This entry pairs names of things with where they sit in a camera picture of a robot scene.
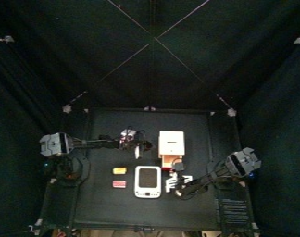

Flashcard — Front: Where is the pink toy sushi piece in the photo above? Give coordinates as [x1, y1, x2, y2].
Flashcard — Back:
[111, 180, 127, 189]

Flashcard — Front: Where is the white and wooden toy box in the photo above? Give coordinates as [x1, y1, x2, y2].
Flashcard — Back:
[158, 130, 187, 170]

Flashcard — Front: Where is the white kitchen scale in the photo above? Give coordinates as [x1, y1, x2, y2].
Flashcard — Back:
[133, 165, 163, 199]

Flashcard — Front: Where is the black table edge clamp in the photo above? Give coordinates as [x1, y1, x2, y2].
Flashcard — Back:
[133, 225, 157, 233]

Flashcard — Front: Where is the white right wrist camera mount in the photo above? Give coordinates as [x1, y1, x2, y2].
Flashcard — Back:
[165, 173, 194, 194]

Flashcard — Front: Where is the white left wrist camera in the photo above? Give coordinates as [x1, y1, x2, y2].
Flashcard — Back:
[121, 128, 139, 140]

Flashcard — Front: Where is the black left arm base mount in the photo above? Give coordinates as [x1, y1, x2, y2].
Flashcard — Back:
[48, 153, 91, 187]

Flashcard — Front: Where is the thin diagonal cord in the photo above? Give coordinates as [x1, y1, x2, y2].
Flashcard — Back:
[106, 0, 233, 111]
[66, 0, 210, 107]

